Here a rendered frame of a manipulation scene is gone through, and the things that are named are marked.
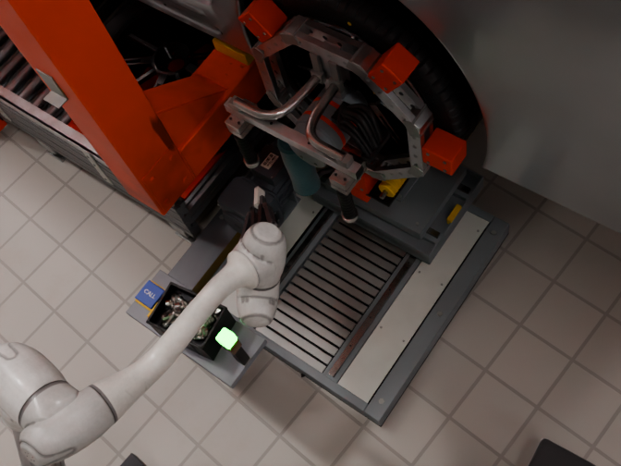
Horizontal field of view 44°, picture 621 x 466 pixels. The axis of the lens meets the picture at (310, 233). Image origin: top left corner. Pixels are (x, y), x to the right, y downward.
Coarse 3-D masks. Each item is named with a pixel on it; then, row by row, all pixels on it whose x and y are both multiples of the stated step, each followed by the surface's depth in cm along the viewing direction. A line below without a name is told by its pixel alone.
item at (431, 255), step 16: (480, 176) 273; (320, 192) 283; (464, 192) 271; (336, 208) 280; (448, 208) 271; (464, 208) 271; (368, 224) 273; (384, 224) 273; (432, 224) 270; (448, 224) 269; (400, 240) 267; (416, 240) 268; (432, 240) 265; (416, 256) 270; (432, 256) 267
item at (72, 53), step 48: (0, 0) 164; (48, 0) 169; (48, 48) 175; (96, 48) 187; (48, 96) 198; (96, 96) 195; (144, 96) 210; (96, 144) 221; (144, 144) 220; (144, 192) 234
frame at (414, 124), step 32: (288, 32) 192; (320, 32) 191; (256, 64) 218; (352, 64) 184; (288, 96) 231; (384, 96) 188; (416, 96) 191; (416, 128) 191; (384, 160) 228; (416, 160) 205
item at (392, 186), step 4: (388, 180) 235; (392, 180) 235; (396, 180) 235; (400, 180) 236; (404, 180) 237; (380, 184) 236; (384, 184) 235; (388, 184) 235; (392, 184) 235; (396, 184) 236; (400, 184) 236; (380, 188) 237; (384, 188) 235; (388, 188) 234; (392, 188) 234; (396, 188) 235; (384, 192) 236; (388, 192) 236; (392, 192) 235; (380, 196) 236; (384, 196) 236; (388, 196) 239; (392, 196) 237
